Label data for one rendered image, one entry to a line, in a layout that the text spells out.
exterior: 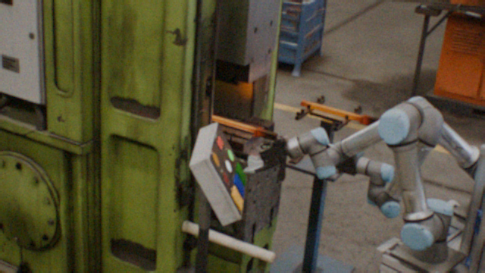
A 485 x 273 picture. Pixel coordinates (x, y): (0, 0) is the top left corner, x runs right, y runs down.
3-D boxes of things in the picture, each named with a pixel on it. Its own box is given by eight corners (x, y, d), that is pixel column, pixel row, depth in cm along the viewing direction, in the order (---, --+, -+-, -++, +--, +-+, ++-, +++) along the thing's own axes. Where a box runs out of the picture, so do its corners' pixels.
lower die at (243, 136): (263, 142, 355) (264, 125, 352) (242, 156, 339) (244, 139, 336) (189, 120, 373) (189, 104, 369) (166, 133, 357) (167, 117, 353)
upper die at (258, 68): (269, 71, 341) (270, 51, 337) (248, 83, 324) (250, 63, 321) (192, 52, 358) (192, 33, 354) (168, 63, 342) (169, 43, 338)
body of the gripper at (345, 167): (328, 171, 329) (353, 178, 324) (330, 153, 326) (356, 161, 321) (335, 164, 336) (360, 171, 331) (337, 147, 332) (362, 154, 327)
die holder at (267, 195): (279, 214, 383) (287, 135, 365) (243, 247, 352) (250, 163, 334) (187, 183, 407) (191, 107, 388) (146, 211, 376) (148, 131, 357)
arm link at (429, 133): (458, 123, 298) (399, 223, 313) (445, 113, 308) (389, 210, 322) (436, 114, 294) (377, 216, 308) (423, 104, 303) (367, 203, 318)
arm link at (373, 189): (372, 211, 320) (376, 189, 316) (362, 198, 330) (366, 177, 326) (389, 210, 322) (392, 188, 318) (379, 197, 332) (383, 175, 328)
